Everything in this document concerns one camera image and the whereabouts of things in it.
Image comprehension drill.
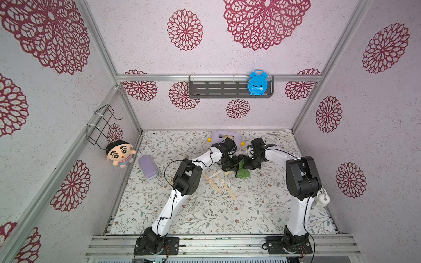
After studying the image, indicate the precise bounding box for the green cleaning cloth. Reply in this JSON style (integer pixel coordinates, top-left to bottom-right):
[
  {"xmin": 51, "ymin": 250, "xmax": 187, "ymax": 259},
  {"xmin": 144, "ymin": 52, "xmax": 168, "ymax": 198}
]
[{"xmin": 235, "ymin": 159, "xmax": 251, "ymax": 179}]

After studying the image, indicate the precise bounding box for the beige watch long diagonal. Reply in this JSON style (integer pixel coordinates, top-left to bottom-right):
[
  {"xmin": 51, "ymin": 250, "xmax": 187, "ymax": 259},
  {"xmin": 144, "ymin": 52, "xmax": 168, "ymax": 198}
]
[{"xmin": 202, "ymin": 172, "xmax": 223, "ymax": 195}]

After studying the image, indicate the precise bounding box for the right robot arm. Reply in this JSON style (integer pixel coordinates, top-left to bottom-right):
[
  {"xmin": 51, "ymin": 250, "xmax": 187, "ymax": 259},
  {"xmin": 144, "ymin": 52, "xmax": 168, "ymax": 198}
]
[{"xmin": 244, "ymin": 138, "xmax": 322, "ymax": 253}]

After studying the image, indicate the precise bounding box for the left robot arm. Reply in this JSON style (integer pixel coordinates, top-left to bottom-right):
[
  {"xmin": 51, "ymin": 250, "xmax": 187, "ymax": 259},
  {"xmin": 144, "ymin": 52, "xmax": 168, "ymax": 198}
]
[{"xmin": 140, "ymin": 138, "xmax": 237, "ymax": 250}]

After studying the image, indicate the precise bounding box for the purple tissue box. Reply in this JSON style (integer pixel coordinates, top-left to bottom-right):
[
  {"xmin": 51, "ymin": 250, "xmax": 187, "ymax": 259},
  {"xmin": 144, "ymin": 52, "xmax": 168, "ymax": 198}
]
[{"xmin": 207, "ymin": 130, "xmax": 245, "ymax": 150}]

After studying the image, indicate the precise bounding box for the blue alarm clock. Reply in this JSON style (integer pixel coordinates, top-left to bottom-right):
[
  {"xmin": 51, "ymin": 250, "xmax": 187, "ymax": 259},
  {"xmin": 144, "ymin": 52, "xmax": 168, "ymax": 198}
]
[{"xmin": 247, "ymin": 70, "xmax": 268, "ymax": 96}]

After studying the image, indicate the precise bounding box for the purple pad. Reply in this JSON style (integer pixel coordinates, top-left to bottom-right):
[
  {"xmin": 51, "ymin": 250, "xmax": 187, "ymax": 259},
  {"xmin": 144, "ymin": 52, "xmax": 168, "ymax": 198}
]
[{"xmin": 138, "ymin": 155, "xmax": 159, "ymax": 180}]

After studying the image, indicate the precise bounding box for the cartoon boy plush doll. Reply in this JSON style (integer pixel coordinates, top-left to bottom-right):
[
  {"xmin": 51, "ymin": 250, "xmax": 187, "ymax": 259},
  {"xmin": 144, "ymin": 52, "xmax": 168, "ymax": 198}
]
[{"xmin": 105, "ymin": 140, "xmax": 137, "ymax": 168}]

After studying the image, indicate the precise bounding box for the grey wall shelf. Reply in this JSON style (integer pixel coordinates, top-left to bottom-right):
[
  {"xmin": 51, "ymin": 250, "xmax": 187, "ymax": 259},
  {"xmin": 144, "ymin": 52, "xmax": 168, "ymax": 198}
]
[{"xmin": 188, "ymin": 76, "xmax": 274, "ymax": 99}]

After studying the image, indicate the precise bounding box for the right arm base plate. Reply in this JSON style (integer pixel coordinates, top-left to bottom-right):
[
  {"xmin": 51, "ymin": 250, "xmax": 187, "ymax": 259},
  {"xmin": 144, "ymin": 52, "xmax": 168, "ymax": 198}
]
[{"xmin": 265, "ymin": 235, "xmax": 313, "ymax": 254}]

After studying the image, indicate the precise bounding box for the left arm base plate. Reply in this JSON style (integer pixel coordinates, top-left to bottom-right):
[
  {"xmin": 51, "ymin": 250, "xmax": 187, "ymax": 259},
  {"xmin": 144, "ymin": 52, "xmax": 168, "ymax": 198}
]
[{"xmin": 133, "ymin": 236, "xmax": 180, "ymax": 256}]

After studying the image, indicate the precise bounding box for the black wire rack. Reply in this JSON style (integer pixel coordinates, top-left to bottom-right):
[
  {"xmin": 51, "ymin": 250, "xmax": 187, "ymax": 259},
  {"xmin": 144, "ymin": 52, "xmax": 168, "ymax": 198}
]
[{"xmin": 86, "ymin": 104, "xmax": 122, "ymax": 151}]

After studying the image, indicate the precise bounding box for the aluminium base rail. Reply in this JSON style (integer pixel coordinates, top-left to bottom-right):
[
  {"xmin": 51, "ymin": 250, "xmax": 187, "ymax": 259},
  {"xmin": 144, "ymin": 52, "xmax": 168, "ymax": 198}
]
[{"xmin": 84, "ymin": 234, "xmax": 362, "ymax": 259}]

